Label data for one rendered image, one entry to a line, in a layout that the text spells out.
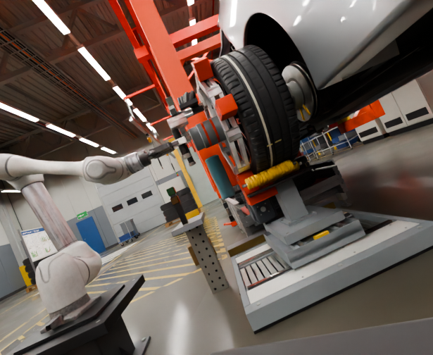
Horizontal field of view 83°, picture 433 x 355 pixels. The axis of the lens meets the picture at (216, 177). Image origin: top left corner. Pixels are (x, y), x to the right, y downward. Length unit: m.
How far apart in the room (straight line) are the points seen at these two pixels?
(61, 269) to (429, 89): 5.99
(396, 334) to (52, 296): 1.18
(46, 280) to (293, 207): 1.17
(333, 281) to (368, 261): 0.16
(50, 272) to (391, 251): 1.37
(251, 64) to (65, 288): 1.24
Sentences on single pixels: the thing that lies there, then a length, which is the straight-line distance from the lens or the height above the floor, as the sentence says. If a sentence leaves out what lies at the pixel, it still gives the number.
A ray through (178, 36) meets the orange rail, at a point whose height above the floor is 3.31.
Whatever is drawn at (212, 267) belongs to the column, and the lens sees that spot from 1.55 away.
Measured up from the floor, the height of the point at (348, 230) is 0.14.
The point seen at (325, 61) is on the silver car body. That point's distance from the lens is 1.02.
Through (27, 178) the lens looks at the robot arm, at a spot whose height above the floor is 1.00.
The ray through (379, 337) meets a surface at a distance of 0.36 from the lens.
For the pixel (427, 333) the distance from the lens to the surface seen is 0.35.
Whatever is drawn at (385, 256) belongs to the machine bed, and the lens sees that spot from 1.18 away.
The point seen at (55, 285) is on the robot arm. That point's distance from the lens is 1.29.
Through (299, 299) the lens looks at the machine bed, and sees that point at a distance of 1.09.
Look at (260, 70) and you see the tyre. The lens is 1.17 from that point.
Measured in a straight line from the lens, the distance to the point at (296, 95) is 1.44.
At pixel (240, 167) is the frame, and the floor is 0.60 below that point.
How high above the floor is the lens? 0.55
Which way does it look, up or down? 2 degrees up
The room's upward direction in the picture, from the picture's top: 24 degrees counter-clockwise
